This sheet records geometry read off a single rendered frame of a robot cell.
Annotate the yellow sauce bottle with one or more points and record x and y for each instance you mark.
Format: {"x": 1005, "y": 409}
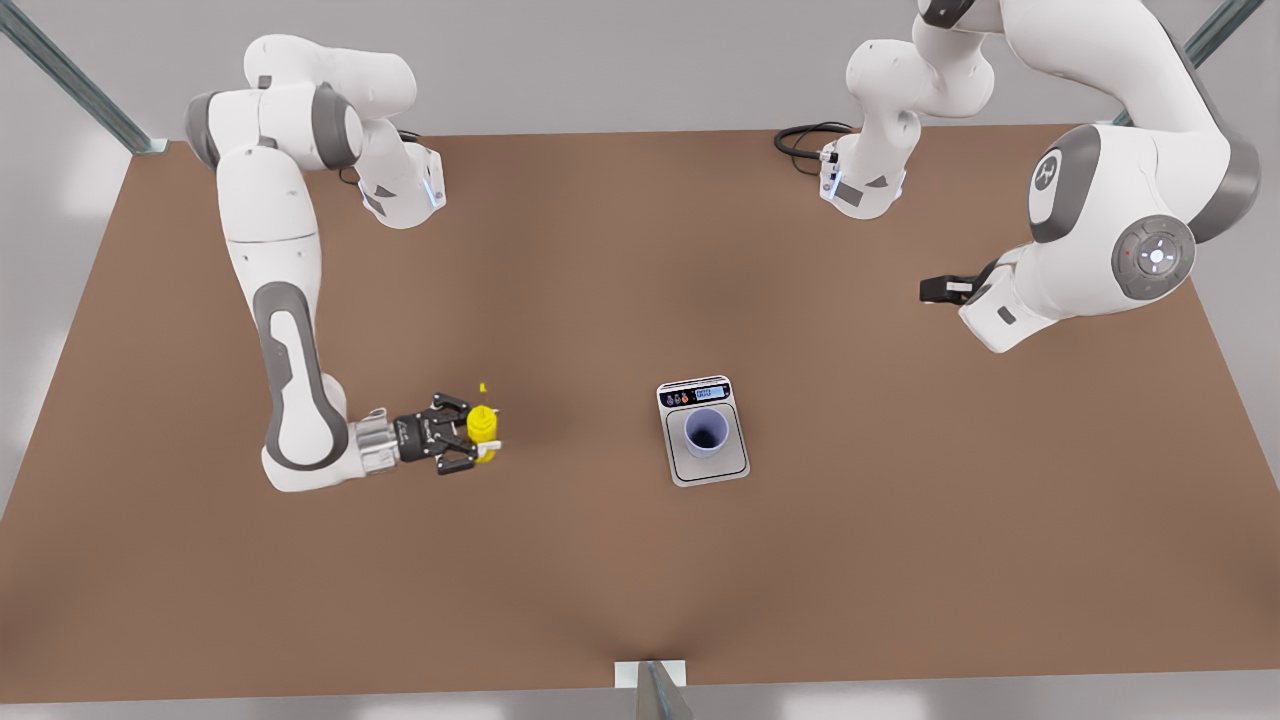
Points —
{"x": 481, "y": 426}

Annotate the pale blue cup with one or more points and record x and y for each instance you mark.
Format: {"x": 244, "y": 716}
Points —
{"x": 705, "y": 433}

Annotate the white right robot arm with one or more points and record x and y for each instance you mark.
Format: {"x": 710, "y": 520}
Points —
{"x": 285, "y": 380}

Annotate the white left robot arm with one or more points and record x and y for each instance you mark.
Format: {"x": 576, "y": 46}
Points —
{"x": 1130, "y": 170}

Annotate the silver kitchen scale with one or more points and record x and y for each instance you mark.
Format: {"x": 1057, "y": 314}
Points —
{"x": 735, "y": 462}

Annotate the silver frame post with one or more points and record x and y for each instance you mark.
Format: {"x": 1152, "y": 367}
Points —
{"x": 1215, "y": 32}
{"x": 655, "y": 690}
{"x": 75, "y": 80}

